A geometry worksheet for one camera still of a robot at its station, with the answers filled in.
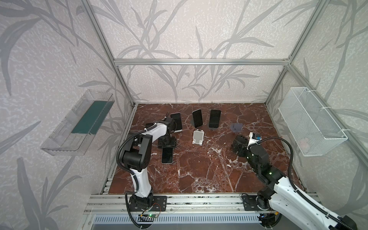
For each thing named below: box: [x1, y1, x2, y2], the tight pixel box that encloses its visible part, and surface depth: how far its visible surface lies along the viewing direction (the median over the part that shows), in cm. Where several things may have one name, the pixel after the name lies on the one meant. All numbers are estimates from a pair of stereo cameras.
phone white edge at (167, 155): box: [161, 146, 174, 165], surface depth 91 cm
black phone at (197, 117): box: [192, 108, 203, 128], surface depth 104 cm
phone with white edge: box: [170, 112, 183, 133], surface depth 99 cm
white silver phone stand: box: [192, 128, 205, 146], surface depth 96 cm
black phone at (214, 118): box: [208, 109, 221, 128], surface depth 101 cm
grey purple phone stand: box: [230, 123, 243, 133], surface depth 106 cm
